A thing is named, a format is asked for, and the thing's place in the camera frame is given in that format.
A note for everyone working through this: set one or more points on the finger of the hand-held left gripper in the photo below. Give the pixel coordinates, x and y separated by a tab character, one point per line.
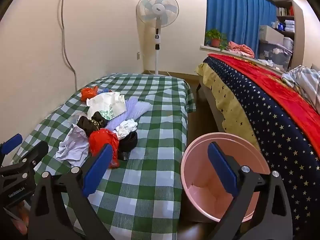
11	143
37	151

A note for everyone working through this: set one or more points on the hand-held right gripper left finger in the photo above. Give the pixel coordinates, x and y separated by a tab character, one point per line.
97	170

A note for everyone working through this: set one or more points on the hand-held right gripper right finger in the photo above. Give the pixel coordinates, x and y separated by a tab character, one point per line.
222	170

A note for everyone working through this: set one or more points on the pink plastic bin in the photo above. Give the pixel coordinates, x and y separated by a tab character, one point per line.
200	155

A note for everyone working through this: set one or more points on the purple foam net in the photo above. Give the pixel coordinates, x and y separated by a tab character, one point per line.
116	123

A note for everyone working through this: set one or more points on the white green-print plastic bag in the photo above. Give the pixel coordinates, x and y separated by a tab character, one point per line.
105	102

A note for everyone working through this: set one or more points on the white foam net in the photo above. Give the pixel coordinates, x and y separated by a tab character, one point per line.
138	107

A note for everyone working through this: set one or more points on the red plastic bag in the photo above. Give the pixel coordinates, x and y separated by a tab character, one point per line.
100	137

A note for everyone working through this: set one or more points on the white crumpled paper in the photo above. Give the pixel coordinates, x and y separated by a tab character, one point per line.
72	145

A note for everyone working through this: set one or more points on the black roll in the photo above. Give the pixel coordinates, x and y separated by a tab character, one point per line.
130	140

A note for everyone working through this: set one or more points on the black gold-print bag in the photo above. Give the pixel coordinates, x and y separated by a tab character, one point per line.
86	126

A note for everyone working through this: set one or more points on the white crumpled tissue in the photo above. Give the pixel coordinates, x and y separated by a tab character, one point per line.
126	127

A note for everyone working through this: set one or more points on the grey bed base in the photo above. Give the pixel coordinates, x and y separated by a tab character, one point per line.
212	105

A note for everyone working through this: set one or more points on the navy and yellow star blanket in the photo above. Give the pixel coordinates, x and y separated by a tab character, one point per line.
275	130

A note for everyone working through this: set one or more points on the orange plastic bag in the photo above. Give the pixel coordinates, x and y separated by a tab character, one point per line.
87	93

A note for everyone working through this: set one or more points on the blue plastic bag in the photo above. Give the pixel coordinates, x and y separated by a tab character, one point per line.
105	90

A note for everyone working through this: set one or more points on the green checkered bed sheet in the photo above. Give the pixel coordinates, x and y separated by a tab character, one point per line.
155	100

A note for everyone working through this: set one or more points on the red blanket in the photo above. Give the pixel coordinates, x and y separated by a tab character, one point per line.
250	70

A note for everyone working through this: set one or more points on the white windowsill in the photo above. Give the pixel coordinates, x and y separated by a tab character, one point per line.
212	48

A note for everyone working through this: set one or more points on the striped blue white cloth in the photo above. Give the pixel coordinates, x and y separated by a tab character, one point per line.
302	77

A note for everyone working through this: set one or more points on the orange cloth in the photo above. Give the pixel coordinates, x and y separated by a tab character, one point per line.
240	48

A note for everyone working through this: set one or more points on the clear plastic storage box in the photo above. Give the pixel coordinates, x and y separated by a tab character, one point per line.
275	55

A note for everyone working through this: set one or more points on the potted green plant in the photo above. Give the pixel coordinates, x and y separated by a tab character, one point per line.
215	41

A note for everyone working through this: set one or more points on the grey box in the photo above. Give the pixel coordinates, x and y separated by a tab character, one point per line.
270	33

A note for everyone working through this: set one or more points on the blue curtain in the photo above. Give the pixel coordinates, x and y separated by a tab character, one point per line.
237	12

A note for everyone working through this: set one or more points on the wooden bookshelf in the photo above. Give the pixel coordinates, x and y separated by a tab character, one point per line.
285	20

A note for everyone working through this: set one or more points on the white standing fan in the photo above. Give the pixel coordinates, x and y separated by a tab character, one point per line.
157	8

